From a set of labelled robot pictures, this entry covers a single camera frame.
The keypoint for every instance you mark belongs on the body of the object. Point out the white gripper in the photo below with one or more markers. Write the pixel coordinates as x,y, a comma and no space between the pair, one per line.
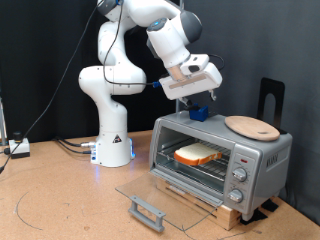
193,83

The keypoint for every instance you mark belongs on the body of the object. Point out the blue fork grip block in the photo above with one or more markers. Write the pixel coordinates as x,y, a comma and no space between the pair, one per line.
199,115

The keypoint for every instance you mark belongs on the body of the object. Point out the white bread slice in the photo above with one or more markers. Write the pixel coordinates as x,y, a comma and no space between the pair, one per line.
196,154

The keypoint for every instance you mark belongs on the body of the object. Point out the silver oven timer knob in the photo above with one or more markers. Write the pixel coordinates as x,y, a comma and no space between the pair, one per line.
235,195

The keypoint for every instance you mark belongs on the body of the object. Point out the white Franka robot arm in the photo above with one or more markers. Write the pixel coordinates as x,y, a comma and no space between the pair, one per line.
110,80

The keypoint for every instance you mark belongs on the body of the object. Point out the silver oven temperature knob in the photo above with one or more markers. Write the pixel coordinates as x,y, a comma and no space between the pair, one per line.
240,174

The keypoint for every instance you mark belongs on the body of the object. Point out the silver toaster oven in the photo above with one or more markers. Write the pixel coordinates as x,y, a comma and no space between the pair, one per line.
266,160

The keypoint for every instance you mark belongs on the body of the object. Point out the tall metal pole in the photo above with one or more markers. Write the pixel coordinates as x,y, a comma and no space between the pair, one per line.
178,105

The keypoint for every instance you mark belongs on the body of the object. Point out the oval wooden cutting board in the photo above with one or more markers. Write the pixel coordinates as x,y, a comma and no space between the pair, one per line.
253,128

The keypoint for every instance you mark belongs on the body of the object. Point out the black metal bookend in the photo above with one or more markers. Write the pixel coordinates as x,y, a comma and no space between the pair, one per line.
271,86

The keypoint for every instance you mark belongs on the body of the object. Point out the wooden pallet base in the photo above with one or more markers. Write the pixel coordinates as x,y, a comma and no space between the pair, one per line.
230,216

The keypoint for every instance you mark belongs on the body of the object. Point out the black foam pad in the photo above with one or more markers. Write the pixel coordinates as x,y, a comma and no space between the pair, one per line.
270,206
253,216

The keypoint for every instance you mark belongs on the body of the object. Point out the thin metal stand pole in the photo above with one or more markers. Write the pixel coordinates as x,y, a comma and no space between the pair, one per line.
2,123

